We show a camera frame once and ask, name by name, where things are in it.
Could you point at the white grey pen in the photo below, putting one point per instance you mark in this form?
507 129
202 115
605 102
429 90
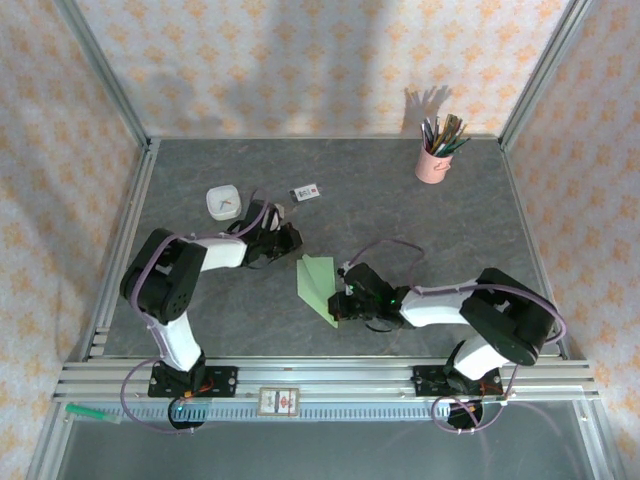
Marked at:
426 132

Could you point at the aluminium frame post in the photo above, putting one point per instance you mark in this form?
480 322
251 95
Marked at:
100 70
545 65

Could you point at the white square clock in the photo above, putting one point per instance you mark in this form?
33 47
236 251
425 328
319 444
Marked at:
223 202

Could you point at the dark green pencil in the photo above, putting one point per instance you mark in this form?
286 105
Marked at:
459 145

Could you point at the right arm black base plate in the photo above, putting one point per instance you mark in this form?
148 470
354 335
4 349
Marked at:
425 382

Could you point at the green marker pen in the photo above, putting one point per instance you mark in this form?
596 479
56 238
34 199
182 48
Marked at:
92 414

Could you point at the light green paper sheet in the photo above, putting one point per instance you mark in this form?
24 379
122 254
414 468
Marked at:
310 285

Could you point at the dark blue pen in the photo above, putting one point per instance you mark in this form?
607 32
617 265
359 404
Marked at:
436 131

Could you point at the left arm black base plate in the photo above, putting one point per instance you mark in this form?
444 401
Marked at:
225 382

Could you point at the teal pen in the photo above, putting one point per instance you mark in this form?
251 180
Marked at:
457 136

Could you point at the aluminium side rail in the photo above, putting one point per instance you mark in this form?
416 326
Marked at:
537 260
125 240

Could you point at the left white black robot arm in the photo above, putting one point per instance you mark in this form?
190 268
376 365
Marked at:
222 252

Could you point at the framed label on rail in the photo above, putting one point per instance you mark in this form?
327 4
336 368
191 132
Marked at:
278 401

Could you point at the small printed card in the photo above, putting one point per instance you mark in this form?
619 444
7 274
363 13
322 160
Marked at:
305 194

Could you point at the pink pen cup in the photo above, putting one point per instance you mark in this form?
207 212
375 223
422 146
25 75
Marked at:
433 167

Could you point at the olive brown pen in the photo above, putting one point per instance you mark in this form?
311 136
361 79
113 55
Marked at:
451 127

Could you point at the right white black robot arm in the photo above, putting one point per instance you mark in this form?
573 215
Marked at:
435 307

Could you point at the long aluminium mounting rail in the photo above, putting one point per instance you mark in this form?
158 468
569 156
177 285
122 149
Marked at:
350 380

